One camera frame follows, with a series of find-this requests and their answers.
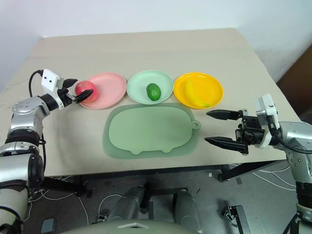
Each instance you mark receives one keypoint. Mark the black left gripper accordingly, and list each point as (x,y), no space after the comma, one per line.
(64,95)

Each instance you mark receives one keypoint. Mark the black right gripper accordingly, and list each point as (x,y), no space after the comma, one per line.
(252,131)

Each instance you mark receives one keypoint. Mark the red apple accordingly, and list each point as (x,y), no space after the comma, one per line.
(85,86)

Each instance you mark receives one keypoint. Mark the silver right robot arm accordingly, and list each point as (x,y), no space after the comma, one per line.
(297,136)

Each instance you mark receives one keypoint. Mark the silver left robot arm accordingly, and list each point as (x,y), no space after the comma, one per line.
(24,107)

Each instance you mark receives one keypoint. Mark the pink plate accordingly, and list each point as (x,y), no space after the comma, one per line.
(109,87)

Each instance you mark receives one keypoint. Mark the yellow plate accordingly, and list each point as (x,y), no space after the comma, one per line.
(212,90)

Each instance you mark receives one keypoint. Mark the light green plate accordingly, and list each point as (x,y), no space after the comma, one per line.
(139,83)

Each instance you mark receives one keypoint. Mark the yellow banana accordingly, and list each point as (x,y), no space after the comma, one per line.
(191,91)

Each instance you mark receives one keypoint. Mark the green silicone mat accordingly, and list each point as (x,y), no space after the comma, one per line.
(108,148)

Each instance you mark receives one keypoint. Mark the green pig-shaped board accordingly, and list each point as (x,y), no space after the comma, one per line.
(151,129)

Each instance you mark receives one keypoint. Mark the green lime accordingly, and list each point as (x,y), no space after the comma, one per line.
(153,91)

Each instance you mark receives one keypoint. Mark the brown wooden cabinet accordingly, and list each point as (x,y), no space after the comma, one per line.
(299,85)

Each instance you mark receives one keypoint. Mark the grey rounded robot leg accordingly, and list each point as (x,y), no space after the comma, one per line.
(187,207)
(129,202)

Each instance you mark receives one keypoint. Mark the black metal stand foot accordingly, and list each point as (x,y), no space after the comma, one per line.
(240,217)

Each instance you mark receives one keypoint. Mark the grey rounded robot torso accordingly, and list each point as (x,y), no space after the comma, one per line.
(131,228)

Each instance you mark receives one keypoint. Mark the dark grey floor box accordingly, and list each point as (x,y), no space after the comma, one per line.
(48,225)

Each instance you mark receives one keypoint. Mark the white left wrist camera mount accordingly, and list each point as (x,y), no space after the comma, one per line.
(50,79)

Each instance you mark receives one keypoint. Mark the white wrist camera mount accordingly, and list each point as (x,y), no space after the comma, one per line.
(50,79)
(265,104)

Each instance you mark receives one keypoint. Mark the black table frame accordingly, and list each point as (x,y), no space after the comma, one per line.
(243,168)

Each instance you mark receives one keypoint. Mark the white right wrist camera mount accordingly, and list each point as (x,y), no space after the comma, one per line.
(265,104)

